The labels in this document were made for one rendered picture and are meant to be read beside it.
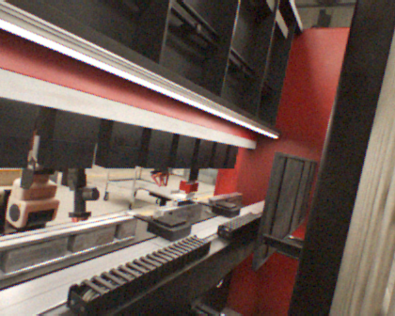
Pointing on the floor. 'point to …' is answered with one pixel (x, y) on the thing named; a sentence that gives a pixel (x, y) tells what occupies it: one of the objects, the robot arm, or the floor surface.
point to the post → (343, 155)
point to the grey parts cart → (128, 185)
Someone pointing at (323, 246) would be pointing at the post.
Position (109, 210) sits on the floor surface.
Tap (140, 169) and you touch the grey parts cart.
